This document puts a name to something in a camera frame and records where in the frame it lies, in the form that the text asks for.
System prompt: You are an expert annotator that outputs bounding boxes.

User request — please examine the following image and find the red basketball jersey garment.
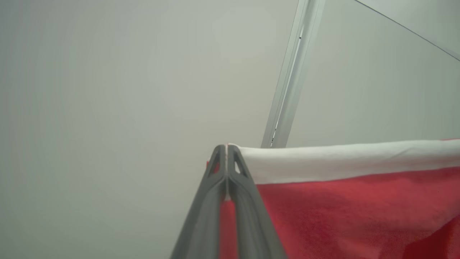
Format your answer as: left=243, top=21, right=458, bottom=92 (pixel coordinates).
left=206, top=138, right=460, bottom=259

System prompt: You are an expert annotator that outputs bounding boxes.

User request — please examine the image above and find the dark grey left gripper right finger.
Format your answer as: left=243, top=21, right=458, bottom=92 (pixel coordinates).
left=227, top=145, right=287, bottom=259

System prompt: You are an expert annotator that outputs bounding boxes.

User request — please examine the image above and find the aluminium partition post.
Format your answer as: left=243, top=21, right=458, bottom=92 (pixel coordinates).
left=261, top=0, right=310, bottom=149
left=272, top=0, right=326, bottom=149

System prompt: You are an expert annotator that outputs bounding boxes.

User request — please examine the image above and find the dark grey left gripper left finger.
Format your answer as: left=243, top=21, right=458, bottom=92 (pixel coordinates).
left=171, top=145, right=227, bottom=259

